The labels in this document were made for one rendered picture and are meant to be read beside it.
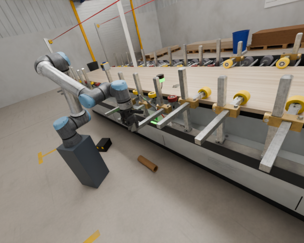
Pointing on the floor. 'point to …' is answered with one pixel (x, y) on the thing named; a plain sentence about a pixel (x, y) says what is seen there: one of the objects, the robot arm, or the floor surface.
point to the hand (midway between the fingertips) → (136, 130)
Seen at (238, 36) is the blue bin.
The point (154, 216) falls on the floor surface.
